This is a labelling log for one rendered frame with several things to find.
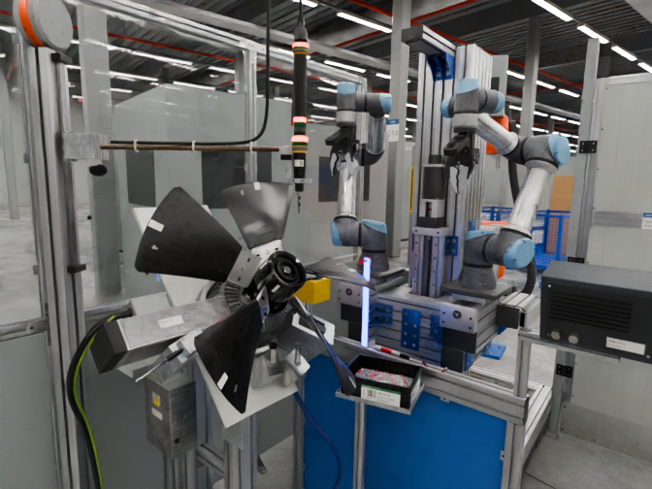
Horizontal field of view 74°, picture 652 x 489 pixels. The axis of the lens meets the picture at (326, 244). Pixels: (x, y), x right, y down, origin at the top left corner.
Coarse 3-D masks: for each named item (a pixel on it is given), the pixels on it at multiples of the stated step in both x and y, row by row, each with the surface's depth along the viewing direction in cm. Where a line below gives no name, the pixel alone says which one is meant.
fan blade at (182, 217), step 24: (168, 216) 103; (192, 216) 106; (144, 240) 100; (168, 240) 103; (192, 240) 105; (216, 240) 108; (144, 264) 100; (168, 264) 103; (192, 264) 106; (216, 264) 109
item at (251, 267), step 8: (240, 256) 111; (248, 256) 112; (256, 256) 113; (240, 264) 112; (248, 264) 113; (256, 264) 114; (232, 272) 111; (240, 272) 112; (248, 272) 113; (232, 280) 112; (240, 280) 113; (248, 280) 114
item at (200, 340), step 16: (256, 304) 104; (224, 320) 93; (240, 320) 97; (256, 320) 104; (208, 336) 88; (224, 336) 92; (240, 336) 96; (256, 336) 105; (208, 352) 87; (224, 352) 91; (240, 352) 96; (208, 368) 87; (224, 368) 91; (240, 368) 96; (224, 384) 90; (240, 384) 95; (240, 400) 94
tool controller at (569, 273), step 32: (544, 288) 109; (576, 288) 104; (608, 288) 100; (640, 288) 96; (544, 320) 113; (576, 320) 107; (608, 320) 102; (640, 320) 98; (608, 352) 105; (640, 352) 100
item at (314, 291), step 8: (312, 280) 165; (320, 280) 166; (328, 280) 170; (304, 288) 167; (312, 288) 164; (320, 288) 166; (328, 288) 170; (304, 296) 167; (312, 296) 164; (320, 296) 167; (328, 296) 171; (312, 304) 165
